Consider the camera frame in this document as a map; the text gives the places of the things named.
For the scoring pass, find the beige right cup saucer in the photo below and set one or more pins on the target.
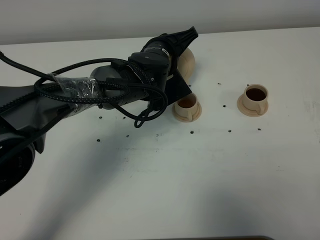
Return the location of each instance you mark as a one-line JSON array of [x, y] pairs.
[[243, 106]]

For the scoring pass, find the beige left cup saucer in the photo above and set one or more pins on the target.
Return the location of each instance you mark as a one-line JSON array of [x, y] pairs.
[[187, 115]]

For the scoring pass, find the beige ceramic teapot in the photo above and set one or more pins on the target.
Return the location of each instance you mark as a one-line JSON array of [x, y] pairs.
[[186, 65]]

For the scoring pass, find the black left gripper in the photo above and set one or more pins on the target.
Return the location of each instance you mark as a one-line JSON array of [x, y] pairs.
[[158, 59]]

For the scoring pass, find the beige cup saucer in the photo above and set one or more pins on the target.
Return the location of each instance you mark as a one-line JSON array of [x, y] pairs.
[[243, 106], [187, 115]]

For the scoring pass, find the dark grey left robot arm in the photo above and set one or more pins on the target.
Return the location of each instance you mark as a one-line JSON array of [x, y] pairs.
[[140, 87]]

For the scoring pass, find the beige teacup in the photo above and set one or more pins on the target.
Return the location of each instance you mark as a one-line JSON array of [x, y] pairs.
[[188, 101], [255, 98]]

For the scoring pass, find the beige right teacup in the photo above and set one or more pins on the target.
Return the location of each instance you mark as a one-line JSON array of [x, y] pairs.
[[255, 98]]

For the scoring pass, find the beige left teacup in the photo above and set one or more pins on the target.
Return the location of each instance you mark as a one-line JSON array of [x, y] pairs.
[[188, 101]]

